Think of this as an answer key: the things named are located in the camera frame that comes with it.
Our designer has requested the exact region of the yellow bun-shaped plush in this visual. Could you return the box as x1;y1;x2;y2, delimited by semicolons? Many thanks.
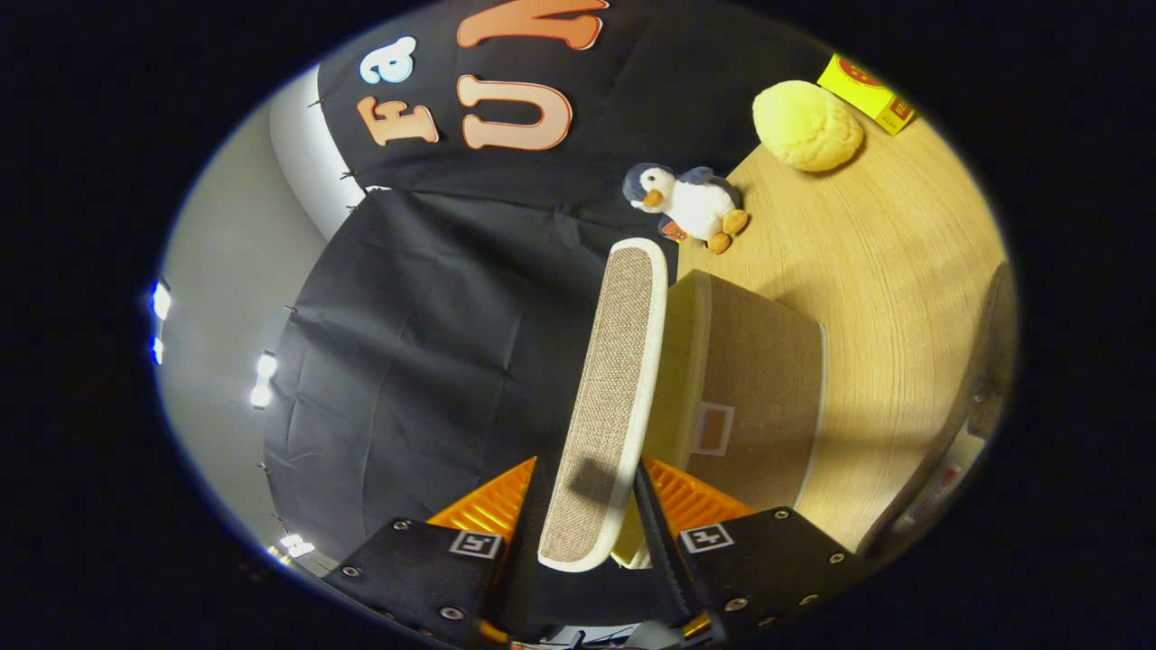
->
751;79;865;173

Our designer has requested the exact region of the penguin plush toy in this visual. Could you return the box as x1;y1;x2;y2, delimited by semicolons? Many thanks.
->
621;162;750;255

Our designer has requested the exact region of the yellow book with red circle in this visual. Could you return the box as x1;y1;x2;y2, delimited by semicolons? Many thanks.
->
817;52;918;136

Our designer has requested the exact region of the beige fabric storage box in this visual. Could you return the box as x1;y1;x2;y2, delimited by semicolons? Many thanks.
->
612;269;827;570

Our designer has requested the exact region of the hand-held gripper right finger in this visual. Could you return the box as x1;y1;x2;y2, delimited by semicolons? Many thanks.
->
632;456;861;646

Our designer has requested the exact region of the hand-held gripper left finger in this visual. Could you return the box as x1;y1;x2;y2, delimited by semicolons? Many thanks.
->
323;456;554;650

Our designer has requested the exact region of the ceiling light panel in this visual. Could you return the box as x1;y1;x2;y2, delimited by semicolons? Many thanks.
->
249;350;279;412

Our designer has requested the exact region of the row of black cloth clips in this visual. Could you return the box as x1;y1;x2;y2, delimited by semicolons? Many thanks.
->
257;97;362;534

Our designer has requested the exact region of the brown fuzzy shoe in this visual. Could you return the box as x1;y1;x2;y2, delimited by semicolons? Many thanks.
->
856;260;1021;559

